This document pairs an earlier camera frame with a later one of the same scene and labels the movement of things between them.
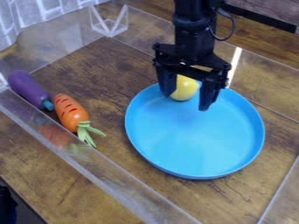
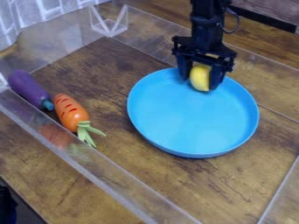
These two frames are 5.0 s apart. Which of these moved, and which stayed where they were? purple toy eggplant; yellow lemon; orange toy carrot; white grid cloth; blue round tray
Moved: blue round tray; yellow lemon
Stayed: purple toy eggplant; orange toy carrot; white grid cloth
